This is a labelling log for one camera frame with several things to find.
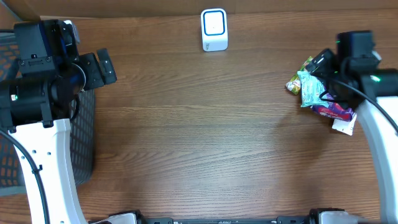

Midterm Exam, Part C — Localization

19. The grey plastic basket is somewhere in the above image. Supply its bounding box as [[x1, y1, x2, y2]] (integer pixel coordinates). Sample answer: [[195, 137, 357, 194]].
[[1, 32, 95, 197]]

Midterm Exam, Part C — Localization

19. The white barcode scanner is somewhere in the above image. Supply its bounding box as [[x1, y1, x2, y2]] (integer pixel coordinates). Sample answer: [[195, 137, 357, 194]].
[[200, 8, 228, 52]]

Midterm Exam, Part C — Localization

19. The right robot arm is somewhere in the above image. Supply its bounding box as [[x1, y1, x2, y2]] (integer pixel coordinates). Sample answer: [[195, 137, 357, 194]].
[[310, 68, 397, 223]]

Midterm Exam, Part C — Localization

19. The white tube gold cap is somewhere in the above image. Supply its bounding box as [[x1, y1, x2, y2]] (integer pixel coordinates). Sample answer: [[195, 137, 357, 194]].
[[332, 114, 357, 136]]

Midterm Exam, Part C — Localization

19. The purple red liner pack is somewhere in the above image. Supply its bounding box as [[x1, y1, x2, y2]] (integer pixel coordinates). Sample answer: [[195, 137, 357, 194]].
[[308, 93, 355, 121]]

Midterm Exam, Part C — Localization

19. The mint green tissue pack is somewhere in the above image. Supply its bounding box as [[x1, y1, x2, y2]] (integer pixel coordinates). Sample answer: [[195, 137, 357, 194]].
[[297, 71, 328, 108]]

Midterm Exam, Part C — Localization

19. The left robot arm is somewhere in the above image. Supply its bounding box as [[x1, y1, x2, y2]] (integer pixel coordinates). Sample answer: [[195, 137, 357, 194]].
[[1, 19, 117, 223]]

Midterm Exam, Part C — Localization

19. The green yellow snack packet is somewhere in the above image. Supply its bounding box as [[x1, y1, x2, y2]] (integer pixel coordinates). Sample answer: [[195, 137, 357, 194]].
[[285, 56, 313, 95]]

